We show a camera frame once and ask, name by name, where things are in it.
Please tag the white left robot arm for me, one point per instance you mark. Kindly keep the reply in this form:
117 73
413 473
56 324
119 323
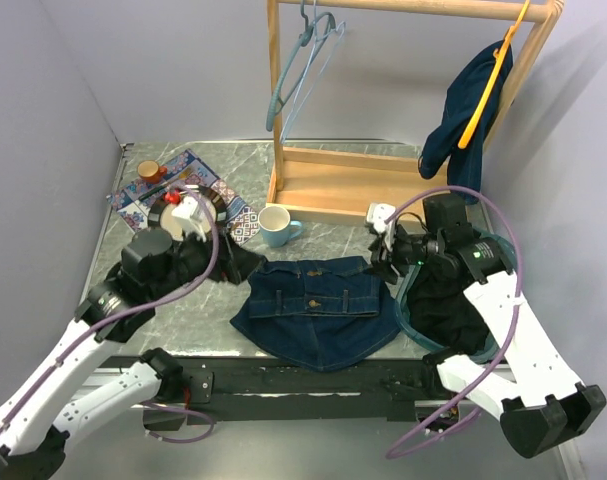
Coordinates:
42 421

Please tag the teal plastic basket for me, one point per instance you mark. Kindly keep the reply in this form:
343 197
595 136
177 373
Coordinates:
402 317

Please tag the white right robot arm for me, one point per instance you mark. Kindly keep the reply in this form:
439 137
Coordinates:
538 399

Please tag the orange small cup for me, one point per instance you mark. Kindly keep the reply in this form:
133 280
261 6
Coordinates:
151 171

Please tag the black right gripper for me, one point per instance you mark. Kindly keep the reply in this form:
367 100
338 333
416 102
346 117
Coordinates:
384 252

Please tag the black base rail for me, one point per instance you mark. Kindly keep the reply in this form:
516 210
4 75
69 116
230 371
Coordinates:
252 389

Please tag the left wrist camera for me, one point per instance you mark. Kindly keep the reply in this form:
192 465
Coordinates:
185 215

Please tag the blue patterned placemat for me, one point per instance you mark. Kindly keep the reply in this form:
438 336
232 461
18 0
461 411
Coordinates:
242 220

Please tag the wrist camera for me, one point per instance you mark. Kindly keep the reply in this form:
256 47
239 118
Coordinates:
185 215
378 218

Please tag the dark denim skirt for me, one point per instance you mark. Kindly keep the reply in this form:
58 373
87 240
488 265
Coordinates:
464 166

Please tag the teal plastic hanger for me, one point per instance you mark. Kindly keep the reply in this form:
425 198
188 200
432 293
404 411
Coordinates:
318 28

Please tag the striped rim dinner plate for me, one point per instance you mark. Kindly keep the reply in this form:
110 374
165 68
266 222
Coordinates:
155 212

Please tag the green handled fork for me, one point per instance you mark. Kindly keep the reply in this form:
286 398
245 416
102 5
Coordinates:
182 176

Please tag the black garment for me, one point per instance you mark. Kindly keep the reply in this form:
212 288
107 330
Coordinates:
440 311

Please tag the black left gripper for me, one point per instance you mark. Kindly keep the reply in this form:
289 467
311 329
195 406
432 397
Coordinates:
235 262

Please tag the light blue mug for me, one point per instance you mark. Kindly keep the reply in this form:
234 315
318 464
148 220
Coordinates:
277 227

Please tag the light blue wire hanger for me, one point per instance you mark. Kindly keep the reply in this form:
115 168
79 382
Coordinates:
316 73

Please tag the yellow plastic hanger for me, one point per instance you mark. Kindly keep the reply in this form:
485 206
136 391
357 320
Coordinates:
499 55

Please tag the wooden clothes rack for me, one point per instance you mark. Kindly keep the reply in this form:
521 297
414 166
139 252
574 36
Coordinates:
336 187

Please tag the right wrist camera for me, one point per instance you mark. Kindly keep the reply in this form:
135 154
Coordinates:
378 218

